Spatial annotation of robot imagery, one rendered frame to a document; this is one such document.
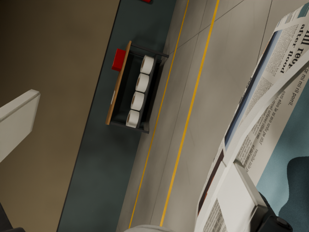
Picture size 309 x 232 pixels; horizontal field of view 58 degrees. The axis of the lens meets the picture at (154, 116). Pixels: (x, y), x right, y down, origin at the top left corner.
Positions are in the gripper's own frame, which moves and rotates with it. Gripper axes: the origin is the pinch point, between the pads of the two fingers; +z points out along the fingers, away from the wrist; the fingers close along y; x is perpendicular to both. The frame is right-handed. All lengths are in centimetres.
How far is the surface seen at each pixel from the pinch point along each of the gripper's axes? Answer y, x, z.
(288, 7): 110, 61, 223
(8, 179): -165, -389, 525
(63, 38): -151, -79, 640
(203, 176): 112, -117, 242
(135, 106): 46, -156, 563
